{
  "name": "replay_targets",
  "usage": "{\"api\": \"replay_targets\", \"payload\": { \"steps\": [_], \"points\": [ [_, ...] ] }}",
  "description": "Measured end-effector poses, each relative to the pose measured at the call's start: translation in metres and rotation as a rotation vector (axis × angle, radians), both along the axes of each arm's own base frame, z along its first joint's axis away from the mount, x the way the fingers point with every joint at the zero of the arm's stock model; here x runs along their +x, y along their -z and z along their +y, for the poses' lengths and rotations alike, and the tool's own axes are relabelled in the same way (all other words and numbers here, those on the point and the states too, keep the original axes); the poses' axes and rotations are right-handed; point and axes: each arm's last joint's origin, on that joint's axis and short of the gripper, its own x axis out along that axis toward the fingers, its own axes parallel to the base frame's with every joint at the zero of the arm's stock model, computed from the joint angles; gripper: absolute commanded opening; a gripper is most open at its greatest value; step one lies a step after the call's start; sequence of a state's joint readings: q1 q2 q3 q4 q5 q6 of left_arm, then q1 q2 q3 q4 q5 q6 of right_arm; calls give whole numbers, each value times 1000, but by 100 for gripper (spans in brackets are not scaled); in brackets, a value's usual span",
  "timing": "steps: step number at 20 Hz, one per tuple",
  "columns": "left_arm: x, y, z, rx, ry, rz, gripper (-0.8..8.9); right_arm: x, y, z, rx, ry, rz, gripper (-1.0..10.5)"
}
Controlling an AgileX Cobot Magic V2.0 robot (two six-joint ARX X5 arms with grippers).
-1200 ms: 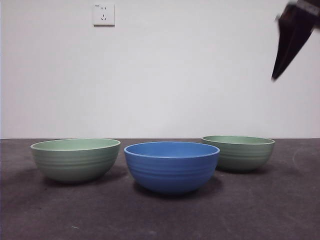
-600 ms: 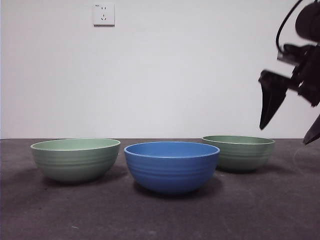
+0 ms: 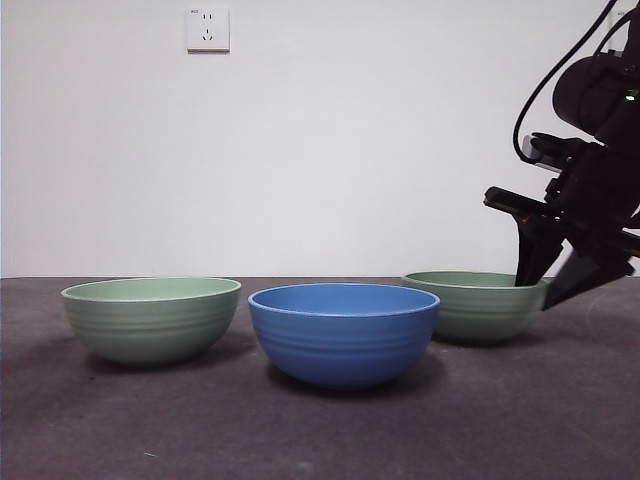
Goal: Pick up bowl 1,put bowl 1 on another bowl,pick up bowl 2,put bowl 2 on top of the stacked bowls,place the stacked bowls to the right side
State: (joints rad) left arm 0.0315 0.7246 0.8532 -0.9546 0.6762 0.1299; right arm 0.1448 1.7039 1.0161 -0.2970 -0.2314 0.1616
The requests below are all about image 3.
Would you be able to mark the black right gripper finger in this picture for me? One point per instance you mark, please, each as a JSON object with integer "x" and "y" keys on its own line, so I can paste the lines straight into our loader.
{"x": 585, "y": 277}
{"x": 535, "y": 255}

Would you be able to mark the green ribbed bowl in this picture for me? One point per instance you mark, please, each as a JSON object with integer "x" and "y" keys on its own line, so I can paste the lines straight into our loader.
{"x": 150, "y": 330}
{"x": 480, "y": 315}

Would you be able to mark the blue ribbed bowl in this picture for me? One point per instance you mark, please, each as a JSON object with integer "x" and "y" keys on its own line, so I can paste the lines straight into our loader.
{"x": 342, "y": 345}

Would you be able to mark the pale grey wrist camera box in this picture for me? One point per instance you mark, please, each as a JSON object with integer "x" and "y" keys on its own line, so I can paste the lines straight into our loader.
{"x": 531, "y": 149}

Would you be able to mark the white wall socket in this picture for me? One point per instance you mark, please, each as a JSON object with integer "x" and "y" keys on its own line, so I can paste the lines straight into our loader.
{"x": 613, "y": 26}
{"x": 208, "y": 30}

